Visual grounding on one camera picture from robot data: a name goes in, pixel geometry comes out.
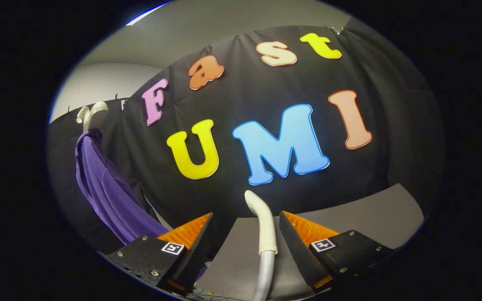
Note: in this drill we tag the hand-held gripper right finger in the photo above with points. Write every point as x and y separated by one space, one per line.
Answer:
295 246

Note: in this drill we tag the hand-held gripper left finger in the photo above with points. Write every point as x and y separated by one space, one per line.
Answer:
195 246

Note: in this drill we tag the purple jacket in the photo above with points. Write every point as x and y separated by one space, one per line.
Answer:
107 188

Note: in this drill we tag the cream clothes hanger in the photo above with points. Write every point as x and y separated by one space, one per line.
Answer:
94 113

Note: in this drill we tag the grey cabinet with dark top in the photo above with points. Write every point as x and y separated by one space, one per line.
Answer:
375 217

